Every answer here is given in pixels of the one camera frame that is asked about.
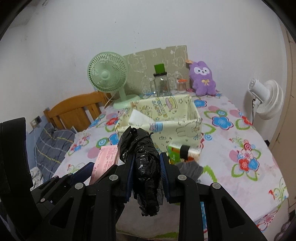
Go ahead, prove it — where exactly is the pink paper packet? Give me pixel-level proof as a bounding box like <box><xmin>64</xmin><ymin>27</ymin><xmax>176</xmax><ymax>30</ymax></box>
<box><xmin>89</xmin><ymin>145</ymin><xmax>118</xmax><ymax>185</ymax></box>

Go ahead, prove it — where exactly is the grey drawstring pouch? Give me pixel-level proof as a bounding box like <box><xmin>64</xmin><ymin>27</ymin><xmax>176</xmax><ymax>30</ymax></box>
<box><xmin>176</xmin><ymin>161</ymin><xmax>204</xmax><ymax>183</ymax></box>

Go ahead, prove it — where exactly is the white foam towel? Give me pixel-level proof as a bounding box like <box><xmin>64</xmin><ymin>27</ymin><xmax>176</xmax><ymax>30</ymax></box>
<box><xmin>128</xmin><ymin>109</ymin><xmax>154</xmax><ymax>126</ymax></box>

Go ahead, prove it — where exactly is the green tissue pack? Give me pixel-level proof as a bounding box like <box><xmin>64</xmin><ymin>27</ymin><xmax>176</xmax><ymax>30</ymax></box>
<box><xmin>167</xmin><ymin>143</ymin><xmax>202</xmax><ymax>165</ymax></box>

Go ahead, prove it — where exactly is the crumpled white cloth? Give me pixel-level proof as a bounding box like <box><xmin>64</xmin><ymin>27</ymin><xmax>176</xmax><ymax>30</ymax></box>
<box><xmin>30</xmin><ymin>167</ymin><xmax>44</xmax><ymax>191</ymax></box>

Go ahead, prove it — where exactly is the grey plaid pillow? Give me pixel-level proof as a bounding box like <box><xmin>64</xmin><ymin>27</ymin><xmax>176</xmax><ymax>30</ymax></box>
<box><xmin>35</xmin><ymin>123</ymin><xmax>75</xmax><ymax>181</ymax></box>

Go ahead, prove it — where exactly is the floral tablecloth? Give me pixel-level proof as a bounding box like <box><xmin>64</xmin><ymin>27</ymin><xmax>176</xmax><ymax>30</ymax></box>
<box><xmin>55</xmin><ymin>93</ymin><xmax>288</xmax><ymax>240</ymax></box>

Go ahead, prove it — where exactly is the green desk fan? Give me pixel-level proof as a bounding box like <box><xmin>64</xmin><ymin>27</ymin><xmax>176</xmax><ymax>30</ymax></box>
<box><xmin>87</xmin><ymin>52</ymin><xmax>140</xmax><ymax>109</ymax></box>

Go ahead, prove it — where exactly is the yellow cartoon fabric storage box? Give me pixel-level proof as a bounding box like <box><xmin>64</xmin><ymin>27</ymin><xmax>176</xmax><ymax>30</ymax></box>
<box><xmin>115</xmin><ymin>94</ymin><xmax>202</xmax><ymax>152</ymax></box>

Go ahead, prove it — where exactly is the glass mason jar mug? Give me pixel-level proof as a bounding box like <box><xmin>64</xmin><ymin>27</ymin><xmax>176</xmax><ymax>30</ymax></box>
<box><xmin>150</xmin><ymin>72</ymin><xmax>171</xmax><ymax>97</ymax></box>

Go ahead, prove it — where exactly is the patterned cardboard panel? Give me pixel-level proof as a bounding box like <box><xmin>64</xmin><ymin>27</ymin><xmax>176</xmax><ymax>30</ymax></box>
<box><xmin>124</xmin><ymin>45</ymin><xmax>189</xmax><ymax>95</ymax></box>

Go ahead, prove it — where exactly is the white standing fan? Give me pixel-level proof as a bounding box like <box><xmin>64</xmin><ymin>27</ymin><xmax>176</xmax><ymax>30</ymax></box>
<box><xmin>248</xmin><ymin>78</ymin><xmax>285</xmax><ymax>123</ymax></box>

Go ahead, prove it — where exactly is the green cup on jar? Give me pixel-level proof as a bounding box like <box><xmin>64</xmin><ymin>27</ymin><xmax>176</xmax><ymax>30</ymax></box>
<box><xmin>154</xmin><ymin>63</ymin><xmax>166</xmax><ymax>75</ymax></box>

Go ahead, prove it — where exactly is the cotton swab container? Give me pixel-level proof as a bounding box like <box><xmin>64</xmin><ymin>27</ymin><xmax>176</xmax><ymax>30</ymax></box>
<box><xmin>177</xmin><ymin>79</ymin><xmax>188</xmax><ymax>93</ymax></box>

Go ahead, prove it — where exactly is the purple plush bunny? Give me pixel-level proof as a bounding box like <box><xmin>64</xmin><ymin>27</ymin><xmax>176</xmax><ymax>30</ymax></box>
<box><xmin>188</xmin><ymin>61</ymin><xmax>216</xmax><ymax>96</ymax></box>

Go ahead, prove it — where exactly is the wall power socket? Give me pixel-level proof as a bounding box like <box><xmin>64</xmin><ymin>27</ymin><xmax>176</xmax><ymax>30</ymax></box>
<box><xmin>30</xmin><ymin>116</ymin><xmax>42</xmax><ymax>128</ymax></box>

